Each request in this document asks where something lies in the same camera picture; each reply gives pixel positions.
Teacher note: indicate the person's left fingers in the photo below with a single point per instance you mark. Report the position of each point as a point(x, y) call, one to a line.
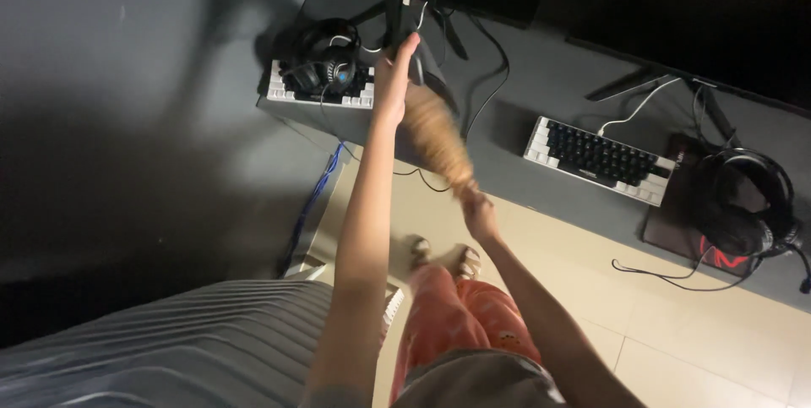
point(400, 53)

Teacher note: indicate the white and black keyboard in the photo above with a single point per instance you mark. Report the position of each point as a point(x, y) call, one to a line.
point(595, 158)
point(355, 101)

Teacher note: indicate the black headset with microphone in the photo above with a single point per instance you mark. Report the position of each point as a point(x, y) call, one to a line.
point(735, 230)

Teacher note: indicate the person's sandal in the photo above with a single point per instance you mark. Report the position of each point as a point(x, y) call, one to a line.
point(419, 251)
point(467, 262)

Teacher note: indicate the person's left hand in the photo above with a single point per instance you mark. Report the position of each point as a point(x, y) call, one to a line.
point(389, 88)

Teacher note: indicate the grey ribbed cushion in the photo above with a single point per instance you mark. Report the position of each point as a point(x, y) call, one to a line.
point(190, 344)

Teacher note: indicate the brown feather duster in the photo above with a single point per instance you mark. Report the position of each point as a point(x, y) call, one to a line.
point(437, 135)

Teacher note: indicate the person's right hand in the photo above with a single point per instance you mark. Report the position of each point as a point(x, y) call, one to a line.
point(480, 218)

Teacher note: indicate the white ribbed plastic part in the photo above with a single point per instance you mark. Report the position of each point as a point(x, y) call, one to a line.
point(394, 306)

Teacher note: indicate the black headset with blue light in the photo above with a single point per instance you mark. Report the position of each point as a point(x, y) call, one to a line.
point(317, 72)

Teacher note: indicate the black mousepad with red logo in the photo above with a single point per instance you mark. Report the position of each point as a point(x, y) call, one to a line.
point(671, 224)

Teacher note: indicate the person's grey shirt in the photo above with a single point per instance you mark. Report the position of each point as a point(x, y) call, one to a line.
point(481, 382)

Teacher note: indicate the black monitor stand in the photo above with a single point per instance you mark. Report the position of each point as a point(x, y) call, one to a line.
point(621, 85)
point(394, 9)

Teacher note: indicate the person's orange patterned trousers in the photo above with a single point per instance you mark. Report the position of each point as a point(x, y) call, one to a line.
point(443, 325)

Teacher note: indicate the person's right fingers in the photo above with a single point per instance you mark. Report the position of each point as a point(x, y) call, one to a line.
point(472, 204)

